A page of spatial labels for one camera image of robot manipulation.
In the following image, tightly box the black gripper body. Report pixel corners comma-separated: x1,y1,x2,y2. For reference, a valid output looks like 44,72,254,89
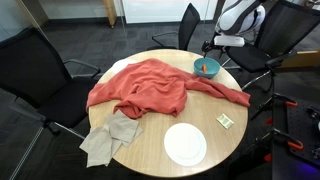
201,40,228,55

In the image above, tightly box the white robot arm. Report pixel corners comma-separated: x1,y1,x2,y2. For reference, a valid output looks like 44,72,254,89
201,0,266,55

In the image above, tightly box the light blue bowl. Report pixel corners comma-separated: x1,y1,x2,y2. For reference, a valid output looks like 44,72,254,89
194,58,220,79

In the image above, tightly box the small pale green packet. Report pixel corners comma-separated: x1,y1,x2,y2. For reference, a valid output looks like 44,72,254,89
216,114,234,129

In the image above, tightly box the red-orange sweater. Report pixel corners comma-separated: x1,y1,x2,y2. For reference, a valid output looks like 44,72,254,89
87,58,250,119

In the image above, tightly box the black chair bottom right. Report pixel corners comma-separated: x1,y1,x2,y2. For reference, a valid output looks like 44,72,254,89
221,0,320,93

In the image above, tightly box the round wooden table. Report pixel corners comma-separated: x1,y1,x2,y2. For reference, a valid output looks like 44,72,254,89
88,50,250,178

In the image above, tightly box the black orange clamp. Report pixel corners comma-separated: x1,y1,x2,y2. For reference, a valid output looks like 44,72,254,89
255,128,304,150
250,92,299,122

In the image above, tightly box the white plate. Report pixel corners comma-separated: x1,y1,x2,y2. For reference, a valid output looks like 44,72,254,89
164,123,207,166

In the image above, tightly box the black optical breadboard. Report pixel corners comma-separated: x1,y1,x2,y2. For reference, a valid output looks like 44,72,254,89
273,97,320,168

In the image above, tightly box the beige cloth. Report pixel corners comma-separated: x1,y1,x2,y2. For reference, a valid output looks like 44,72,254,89
79,110,143,167

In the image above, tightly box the black mesh office chair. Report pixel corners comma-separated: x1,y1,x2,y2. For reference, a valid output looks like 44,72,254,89
0,27,100,133

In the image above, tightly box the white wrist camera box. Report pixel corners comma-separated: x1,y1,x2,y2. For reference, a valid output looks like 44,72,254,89
214,35,245,47

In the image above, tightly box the black office chair near wall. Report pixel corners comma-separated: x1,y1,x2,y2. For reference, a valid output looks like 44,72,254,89
150,3,200,51

